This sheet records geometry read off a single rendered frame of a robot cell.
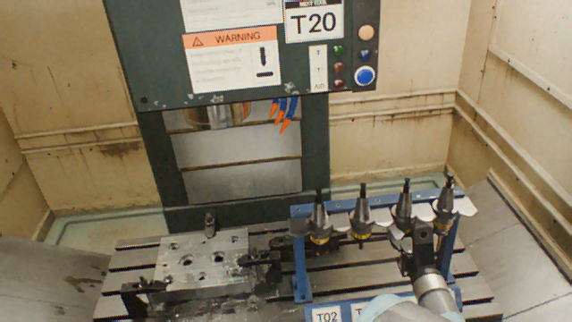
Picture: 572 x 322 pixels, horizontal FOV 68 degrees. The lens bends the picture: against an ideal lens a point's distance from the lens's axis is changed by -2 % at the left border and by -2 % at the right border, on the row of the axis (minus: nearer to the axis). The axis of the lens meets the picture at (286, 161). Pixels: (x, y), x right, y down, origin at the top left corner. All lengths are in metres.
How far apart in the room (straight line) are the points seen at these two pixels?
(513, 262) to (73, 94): 1.83
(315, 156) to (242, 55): 0.98
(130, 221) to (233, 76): 1.61
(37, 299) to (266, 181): 0.94
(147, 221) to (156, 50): 1.57
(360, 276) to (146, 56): 0.96
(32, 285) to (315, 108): 1.24
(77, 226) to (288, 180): 1.17
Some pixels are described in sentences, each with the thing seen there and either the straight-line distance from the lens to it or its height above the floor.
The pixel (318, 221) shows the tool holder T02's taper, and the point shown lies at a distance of 1.10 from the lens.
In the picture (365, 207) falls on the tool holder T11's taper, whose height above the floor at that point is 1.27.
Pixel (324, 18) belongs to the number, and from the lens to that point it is 0.76.
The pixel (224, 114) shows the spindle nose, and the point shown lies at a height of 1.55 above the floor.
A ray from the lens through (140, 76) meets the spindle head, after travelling 0.80.
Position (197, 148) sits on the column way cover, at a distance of 1.61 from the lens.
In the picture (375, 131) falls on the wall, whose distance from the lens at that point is 2.13.
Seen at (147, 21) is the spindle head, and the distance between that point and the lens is 0.77.
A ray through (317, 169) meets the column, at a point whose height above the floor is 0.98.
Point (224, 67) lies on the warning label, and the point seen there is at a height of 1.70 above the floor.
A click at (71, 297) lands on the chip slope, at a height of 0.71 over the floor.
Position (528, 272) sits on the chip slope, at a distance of 1.68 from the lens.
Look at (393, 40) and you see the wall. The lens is 1.95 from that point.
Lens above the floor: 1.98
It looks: 34 degrees down
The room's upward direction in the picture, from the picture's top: 5 degrees counter-clockwise
